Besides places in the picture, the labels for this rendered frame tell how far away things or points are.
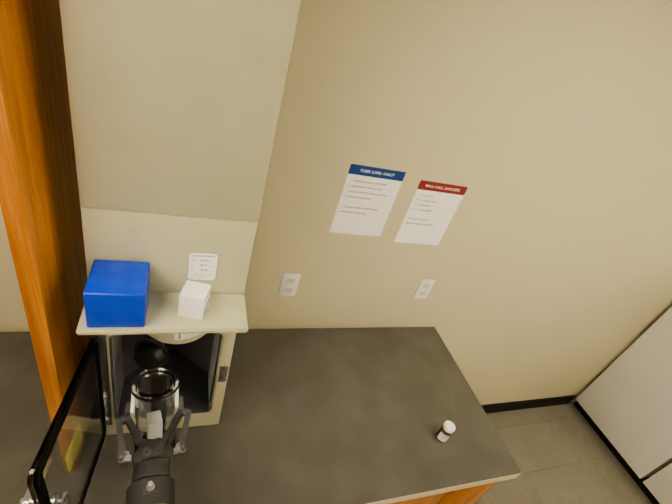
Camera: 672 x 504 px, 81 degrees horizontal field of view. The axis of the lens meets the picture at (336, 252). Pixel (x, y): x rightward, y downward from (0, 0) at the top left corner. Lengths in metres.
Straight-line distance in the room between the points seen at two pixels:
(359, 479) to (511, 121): 1.28
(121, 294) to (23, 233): 0.18
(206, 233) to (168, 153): 0.18
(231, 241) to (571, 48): 1.22
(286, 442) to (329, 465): 0.15
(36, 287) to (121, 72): 0.40
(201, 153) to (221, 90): 0.12
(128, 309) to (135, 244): 0.13
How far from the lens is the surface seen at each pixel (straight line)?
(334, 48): 1.19
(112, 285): 0.84
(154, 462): 1.01
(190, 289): 0.87
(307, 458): 1.40
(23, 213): 0.77
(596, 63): 1.68
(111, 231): 0.86
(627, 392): 3.52
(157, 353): 1.09
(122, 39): 0.72
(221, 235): 0.85
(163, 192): 0.80
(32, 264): 0.82
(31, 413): 1.49
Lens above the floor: 2.16
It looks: 33 degrees down
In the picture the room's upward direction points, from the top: 19 degrees clockwise
